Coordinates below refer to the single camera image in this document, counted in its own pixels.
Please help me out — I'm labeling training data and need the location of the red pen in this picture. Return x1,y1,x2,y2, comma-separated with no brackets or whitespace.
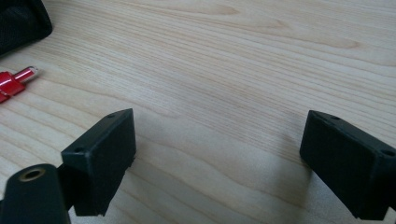
0,65,39,104

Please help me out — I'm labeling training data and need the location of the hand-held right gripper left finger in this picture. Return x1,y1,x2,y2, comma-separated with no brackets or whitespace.
59,107,137,217

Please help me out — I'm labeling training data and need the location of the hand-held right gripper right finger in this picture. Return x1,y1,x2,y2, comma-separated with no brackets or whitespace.
299,109,396,221

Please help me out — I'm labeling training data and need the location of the black pencil case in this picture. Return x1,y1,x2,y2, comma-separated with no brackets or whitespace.
0,0,53,57

